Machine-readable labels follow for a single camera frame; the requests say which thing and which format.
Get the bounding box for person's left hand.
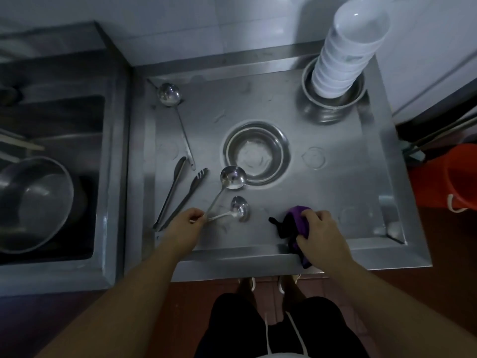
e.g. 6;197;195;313
164;208;208;255

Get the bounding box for person's right hand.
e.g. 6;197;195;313
296;210;353;269

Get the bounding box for purple and black cleaning cloth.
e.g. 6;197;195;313
268;206;314;269

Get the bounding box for small steel ladle white handle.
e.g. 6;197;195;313
190;196;251;223

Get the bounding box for person's right forearm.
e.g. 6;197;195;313
309;256;477;358

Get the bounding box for person's left forearm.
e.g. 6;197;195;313
35;238;195;358

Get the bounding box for steel kitchen tongs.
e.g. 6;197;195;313
153;156;209;232

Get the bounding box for person's right leg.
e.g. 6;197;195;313
278;274;303;307

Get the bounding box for person's leg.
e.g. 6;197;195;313
238;277;258;307
278;274;303;307

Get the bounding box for person's left leg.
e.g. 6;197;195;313
238;277;258;307

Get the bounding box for shallow steel bowl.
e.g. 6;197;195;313
223;121;291;185

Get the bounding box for black shorts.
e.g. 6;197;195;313
194;292;370;358

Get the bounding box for stainless steel sink unit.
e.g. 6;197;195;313
0;21;132;297

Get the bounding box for deep steel bowl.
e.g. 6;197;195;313
300;57;367;124

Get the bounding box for large steel basin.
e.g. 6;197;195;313
0;156;75;255

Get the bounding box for red plastic bucket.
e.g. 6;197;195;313
409;143;477;214

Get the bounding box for mop poles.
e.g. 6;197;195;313
404;115;477;155

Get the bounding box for stack of white bowls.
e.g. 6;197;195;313
311;0;391;98

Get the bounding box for white drawstring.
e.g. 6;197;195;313
264;312;273;355
285;312;308;355

